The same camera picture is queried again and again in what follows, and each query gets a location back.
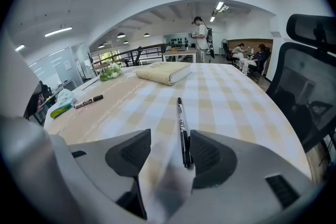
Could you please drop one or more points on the black metal railing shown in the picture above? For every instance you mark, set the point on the black metal railing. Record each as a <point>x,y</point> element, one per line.
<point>136,52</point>

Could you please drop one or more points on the small wood-top desk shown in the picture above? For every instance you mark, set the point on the small wood-top desk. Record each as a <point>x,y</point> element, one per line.
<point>179,52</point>

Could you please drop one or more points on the beige hardcover book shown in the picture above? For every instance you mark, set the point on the beige hardcover book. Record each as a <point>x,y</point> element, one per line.
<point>162,70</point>

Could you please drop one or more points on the thin black pen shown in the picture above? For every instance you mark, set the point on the thin black pen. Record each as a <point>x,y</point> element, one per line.
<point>181,123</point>

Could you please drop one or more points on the table with checkered cloth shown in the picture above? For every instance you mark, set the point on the table with checkered cloth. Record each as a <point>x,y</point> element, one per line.
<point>223,102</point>

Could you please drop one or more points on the artificial white flower bouquet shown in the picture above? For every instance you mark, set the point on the artificial white flower bouquet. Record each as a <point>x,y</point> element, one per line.
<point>111,72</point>

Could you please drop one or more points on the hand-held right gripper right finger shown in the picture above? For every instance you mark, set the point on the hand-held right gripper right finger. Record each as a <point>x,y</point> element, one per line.
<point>249,191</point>

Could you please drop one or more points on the black standing fan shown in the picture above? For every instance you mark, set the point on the black standing fan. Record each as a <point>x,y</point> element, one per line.
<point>224,44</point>

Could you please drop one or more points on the ceiling tube light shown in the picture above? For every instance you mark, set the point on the ceiling tube light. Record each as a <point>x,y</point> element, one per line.
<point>219,5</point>
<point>20,47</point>
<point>212,19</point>
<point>58,31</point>

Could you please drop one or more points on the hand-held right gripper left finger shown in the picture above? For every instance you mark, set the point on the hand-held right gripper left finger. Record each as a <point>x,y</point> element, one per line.
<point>105,154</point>

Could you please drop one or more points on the thick white marker pen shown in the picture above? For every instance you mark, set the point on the thick white marker pen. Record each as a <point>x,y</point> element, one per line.
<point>88,101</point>

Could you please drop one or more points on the black headrest office chair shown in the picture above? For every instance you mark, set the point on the black headrest office chair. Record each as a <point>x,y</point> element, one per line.
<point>296,86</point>

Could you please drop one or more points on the light blue pencil pouch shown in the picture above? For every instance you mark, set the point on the light blue pencil pouch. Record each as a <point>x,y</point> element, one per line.
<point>61,102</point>

